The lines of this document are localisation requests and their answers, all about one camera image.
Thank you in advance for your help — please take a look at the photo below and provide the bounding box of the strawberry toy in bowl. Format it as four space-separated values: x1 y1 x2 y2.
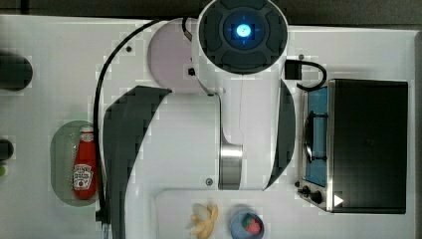
243 214 262 234

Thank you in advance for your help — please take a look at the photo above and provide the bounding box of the lilac round plate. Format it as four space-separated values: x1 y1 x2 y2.
147 19 202 94

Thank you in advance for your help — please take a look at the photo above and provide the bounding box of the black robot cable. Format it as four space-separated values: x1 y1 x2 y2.
93 18 165 224

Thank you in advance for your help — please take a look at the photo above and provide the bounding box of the peeled banana toy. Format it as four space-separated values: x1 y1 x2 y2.
190 203 219 239

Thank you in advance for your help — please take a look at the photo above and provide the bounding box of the black pot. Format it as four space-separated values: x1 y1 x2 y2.
0 52 33 92

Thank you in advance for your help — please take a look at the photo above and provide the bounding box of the black toaster oven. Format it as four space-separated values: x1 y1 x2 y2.
296 79 408 214

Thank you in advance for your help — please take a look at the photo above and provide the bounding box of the red ketchup bottle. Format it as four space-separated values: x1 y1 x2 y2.
73 125 97 200

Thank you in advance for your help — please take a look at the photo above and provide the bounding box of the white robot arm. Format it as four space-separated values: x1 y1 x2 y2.
102 0 296 239

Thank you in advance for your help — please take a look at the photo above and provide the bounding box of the lime green small object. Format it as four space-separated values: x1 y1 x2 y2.
0 165 7 176

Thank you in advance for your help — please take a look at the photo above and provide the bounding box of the black cup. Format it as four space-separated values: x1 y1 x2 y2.
0 139 14 161

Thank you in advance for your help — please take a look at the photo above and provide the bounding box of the blue bowl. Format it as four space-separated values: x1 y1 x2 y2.
230 209 265 239

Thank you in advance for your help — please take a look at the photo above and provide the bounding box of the pale green oval strainer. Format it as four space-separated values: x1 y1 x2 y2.
50 120 98 207

